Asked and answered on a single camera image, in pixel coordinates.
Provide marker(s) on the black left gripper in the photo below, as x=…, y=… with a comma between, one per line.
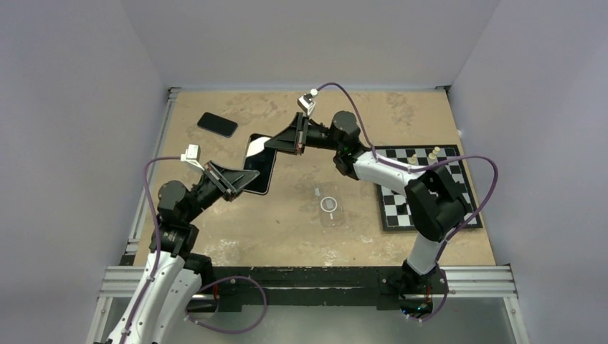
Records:
x=236, y=179

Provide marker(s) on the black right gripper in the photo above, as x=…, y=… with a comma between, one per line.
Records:
x=287, y=141

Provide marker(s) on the black phone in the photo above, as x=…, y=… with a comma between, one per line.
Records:
x=259, y=158

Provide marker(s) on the white chess piece tall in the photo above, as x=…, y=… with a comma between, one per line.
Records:
x=432, y=155

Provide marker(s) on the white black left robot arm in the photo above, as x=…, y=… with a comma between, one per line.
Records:
x=173, y=274

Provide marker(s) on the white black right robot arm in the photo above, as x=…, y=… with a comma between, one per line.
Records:
x=436, y=204

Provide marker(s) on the black front mounting bar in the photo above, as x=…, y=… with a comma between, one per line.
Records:
x=383, y=288

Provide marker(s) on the black chess piece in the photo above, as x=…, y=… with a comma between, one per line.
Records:
x=402, y=209

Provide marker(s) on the blue phone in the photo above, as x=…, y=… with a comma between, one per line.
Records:
x=217, y=125

